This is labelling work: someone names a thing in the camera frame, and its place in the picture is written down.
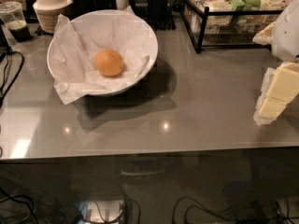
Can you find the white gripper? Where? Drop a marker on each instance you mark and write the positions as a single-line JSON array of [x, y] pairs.
[[287, 34]]

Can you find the orange fruit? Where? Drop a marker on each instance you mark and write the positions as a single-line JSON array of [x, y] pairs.
[[108, 62]]

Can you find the white bowl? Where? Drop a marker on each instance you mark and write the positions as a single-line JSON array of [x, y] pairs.
[[137, 44]]

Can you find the green packet in rack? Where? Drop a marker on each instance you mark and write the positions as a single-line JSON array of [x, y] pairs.
[[245, 4]]

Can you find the stack of paper bowls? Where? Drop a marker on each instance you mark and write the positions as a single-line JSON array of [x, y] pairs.
[[47, 12]]

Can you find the plastic cup with dark drink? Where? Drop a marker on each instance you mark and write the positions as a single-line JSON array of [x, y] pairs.
[[12, 16]]

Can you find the black wire rack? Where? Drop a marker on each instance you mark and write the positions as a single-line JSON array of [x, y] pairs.
[[214, 24]]

